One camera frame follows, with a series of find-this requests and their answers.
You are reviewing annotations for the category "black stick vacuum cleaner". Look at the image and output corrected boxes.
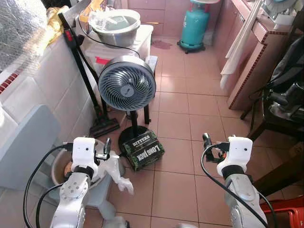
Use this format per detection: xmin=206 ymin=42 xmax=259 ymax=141
xmin=58 ymin=12 xmax=121 ymax=139

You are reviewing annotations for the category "white plastic bag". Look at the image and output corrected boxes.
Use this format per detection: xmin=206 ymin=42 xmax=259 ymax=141
xmin=97 ymin=151 xmax=135 ymax=195

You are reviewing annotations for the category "grey plastic stand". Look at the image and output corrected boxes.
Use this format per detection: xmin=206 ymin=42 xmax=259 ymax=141
xmin=85 ymin=188 xmax=118 ymax=228

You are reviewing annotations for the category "dark wooden chair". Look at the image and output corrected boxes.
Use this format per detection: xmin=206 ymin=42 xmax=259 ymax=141
xmin=240 ymin=71 xmax=304 ymax=143

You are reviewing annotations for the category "grey standing fan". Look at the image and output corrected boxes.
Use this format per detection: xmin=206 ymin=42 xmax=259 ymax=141
xmin=97 ymin=56 xmax=157 ymax=152

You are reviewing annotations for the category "dark wooden table beam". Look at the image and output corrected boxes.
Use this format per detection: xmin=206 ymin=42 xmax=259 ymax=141
xmin=249 ymin=142 xmax=304 ymax=196

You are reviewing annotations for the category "grey plastic panel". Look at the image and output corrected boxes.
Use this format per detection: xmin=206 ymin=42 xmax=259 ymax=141
xmin=0 ymin=104 xmax=61 ymax=190

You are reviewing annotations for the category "grey robot right leg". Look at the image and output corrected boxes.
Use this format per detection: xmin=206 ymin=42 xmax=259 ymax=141
xmin=172 ymin=222 xmax=201 ymax=228

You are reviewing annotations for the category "pink tiled counter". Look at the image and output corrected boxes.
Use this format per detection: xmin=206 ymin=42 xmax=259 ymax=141
xmin=216 ymin=0 xmax=297 ymax=111

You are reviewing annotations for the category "black handheld appliance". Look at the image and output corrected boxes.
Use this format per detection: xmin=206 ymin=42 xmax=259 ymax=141
xmin=270 ymin=83 xmax=304 ymax=110

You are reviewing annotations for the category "red plastic stool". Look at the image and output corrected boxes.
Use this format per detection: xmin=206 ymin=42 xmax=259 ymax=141
xmin=259 ymin=195 xmax=304 ymax=228

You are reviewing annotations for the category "white leaning board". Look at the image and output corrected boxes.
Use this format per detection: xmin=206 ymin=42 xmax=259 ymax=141
xmin=220 ymin=0 xmax=264 ymax=91

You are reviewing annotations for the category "dark red floor rag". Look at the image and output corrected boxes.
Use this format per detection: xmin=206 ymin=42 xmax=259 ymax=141
xmin=152 ymin=40 xmax=173 ymax=50

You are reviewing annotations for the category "white side table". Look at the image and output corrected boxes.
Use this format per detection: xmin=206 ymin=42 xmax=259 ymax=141
xmin=82 ymin=24 xmax=160 ymax=125

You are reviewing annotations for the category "black backpack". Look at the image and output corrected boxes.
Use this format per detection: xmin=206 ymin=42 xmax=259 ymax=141
xmin=271 ymin=36 xmax=304 ymax=93

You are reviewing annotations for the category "teal gas cylinder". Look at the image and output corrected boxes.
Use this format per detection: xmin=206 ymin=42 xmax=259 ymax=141
xmin=178 ymin=0 xmax=211 ymax=54

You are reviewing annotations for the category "metal pot with plastic cover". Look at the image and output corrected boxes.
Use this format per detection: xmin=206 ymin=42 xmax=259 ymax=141
xmin=88 ymin=9 xmax=142 ymax=48

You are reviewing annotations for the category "yellow cloth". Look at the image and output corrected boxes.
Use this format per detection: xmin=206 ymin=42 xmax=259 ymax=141
xmin=45 ymin=6 xmax=71 ymax=46

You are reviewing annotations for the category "yellow plastic bag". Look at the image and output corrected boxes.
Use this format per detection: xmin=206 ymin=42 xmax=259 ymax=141
xmin=78 ymin=0 xmax=105 ymax=23

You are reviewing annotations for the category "pink kitchen cabinet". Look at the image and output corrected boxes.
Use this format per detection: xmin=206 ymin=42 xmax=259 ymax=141
xmin=121 ymin=0 xmax=190 ymax=25

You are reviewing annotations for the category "silver foil sheet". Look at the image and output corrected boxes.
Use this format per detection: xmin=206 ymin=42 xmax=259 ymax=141
xmin=0 ymin=0 xmax=52 ymax=72

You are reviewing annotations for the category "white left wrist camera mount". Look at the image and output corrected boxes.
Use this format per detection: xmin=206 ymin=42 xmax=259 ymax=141
xmin=71 ymin=137 xmax=99 ymax=168

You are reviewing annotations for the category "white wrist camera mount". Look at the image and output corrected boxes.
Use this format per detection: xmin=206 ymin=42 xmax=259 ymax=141
xmin=217 ymin=136 xmax=253 ymax=177
xmin=71 ymin=137 xmax=99 ymax=168

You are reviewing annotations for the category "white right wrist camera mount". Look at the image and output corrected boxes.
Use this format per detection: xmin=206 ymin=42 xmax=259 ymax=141
xmin=217 ymin=136 xmax=253 ymax=177

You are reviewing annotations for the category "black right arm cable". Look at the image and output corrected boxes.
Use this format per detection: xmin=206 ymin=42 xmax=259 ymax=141
xmin=199 ymin=142 xmax=278 ymax=228

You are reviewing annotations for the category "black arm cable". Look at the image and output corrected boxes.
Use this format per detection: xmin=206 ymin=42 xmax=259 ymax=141
xmin=199 ymin=142 xmax=278 ymax=228
xmin=23 ymin=145 xmax=74 ymax=228

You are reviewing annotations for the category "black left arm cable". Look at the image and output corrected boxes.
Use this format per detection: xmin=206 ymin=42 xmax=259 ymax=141
xmin=23 ymin=145 xmax=74 ymax=228

